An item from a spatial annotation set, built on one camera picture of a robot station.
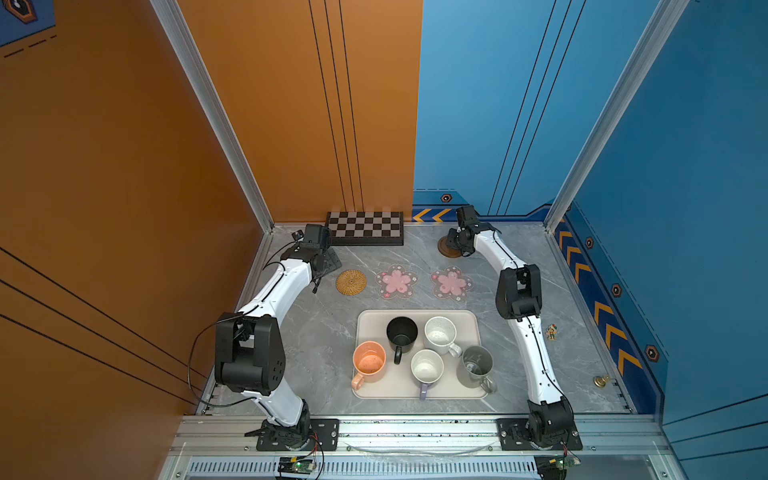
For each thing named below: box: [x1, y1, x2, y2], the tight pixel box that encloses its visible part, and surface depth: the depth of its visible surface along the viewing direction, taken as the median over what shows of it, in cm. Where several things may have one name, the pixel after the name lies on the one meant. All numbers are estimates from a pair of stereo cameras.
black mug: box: [386, 316, 418, 365], surface depth 84 cm
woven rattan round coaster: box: [335, 269, 367, 296], surface depth 104 cm
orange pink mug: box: [351, 340, 387, 391], surface depth 81 cm
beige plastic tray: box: [355, 309, 485, 399], surface depth 84 cm
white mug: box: [424, 316, 462, 358], surface depth 85 cm
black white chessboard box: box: [326, 211, 404, 246], surface depth 118 cm
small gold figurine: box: [546, 324, 558, 341], surface depth 93 cm
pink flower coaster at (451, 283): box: [431, 266, 474, 301], surface depth 104 cm
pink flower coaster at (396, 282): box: [375, 264, 419, 300], surface depth 104 cm
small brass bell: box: [592, 375, 610, 388], surface depth 82 cm
